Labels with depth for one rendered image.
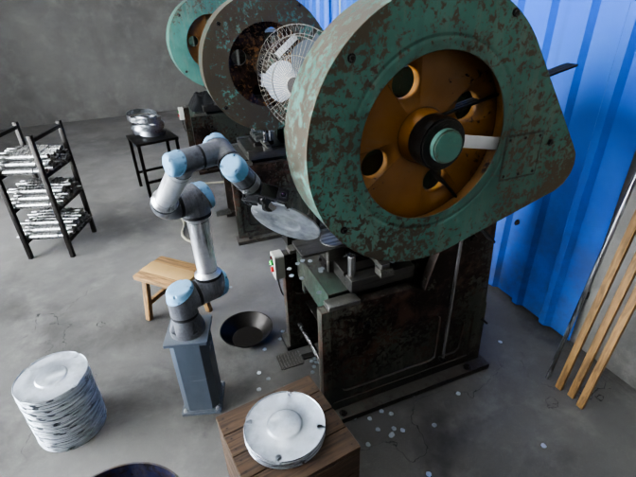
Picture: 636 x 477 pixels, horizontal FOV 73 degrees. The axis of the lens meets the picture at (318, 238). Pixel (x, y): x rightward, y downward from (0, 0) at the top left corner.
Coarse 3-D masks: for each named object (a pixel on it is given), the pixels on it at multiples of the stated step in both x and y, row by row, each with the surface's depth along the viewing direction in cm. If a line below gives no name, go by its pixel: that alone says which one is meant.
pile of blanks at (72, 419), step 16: (80, 384) 184; (96, 384) 198; (16, 400) 177; (64, 400) 179; (80, 400) 185; (96, 400) 195; (32, 416) 178; (48, 416) 179; (64, 416) 182; (80, 416) 187; (96, 416) 195; (48, 432) 183; (64, 432) 185; (80, 432) 191; (96, 432) 197; (48, 448) 188; (64, 448) 189
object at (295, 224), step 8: (256, 208) 167; (280, 208) 159; (256, 216) 174; (264, 216) 171; (272, 216) 170; (280, 216) 167; (288, 216) 163; (296, 216) 161; (304, 216) 159; (264, 224) 180; (272, 224) 177; (280, 224) 175; (288, 224) 173; (296, 224) 170; (304, 224) 166; (312, 224) 163; (280, 232) 182; (288, 232) 179; (296, 232) 176; (304, 232) 173; (312, 232) 170; (320, 232) 169
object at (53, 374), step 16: (64, 352) 199; (48, 368) 190; (64, 368) 189; (80, 368) 190; (16, 384) 183; (32, 384) 183; (48, 384) 182; (64, 384) 182; (32, 400) 175; (48, 400) 175
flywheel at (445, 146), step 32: (416, 64) 122; (448, 64) 126; (480, 64) 130; (384, 96) 123; (416, 96) 127; (448, 96) 131; (480, 96) 135; (384, 128) 127; (416, 128) 124; (448, 128) 122; (480, 128) 141; (384, 160) 135; (416, 160) 128; (448, 160) 125; (480, 160) 147; (384, 192) 138; (416, 192) 143; (448, 192) 149
